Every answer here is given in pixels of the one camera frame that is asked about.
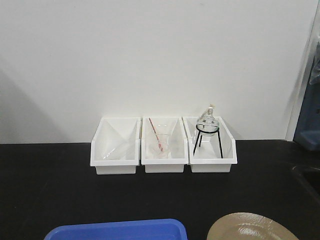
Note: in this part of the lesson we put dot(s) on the red glass stirring rod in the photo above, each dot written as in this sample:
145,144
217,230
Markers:
160,146

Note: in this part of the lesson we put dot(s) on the black wire tripod stand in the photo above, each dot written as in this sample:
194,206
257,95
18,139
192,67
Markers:
199,137

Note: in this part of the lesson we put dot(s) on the white storage bin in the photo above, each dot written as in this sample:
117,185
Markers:
207,158
178,146
115,147

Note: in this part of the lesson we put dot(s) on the round glass flask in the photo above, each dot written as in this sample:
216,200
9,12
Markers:
206,124

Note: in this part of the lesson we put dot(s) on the beige plate with black rim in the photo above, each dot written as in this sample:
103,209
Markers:
248,226

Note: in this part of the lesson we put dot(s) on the middle white storage bin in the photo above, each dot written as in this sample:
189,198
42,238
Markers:
178,146

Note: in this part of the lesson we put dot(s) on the right white storage bin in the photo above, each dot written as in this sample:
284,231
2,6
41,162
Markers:
207,158

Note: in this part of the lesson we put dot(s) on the left white storage bin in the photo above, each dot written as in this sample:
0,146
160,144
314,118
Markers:
115,147

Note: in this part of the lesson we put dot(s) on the black sink basin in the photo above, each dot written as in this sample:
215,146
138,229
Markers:
309,178

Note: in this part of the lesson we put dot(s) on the blue plastic tray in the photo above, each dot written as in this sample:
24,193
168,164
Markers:
154,229

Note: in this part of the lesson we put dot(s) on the blue box at right edge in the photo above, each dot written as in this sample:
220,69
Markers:
307,132

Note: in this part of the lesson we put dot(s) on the glass beaker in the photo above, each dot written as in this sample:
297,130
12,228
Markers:
162,137

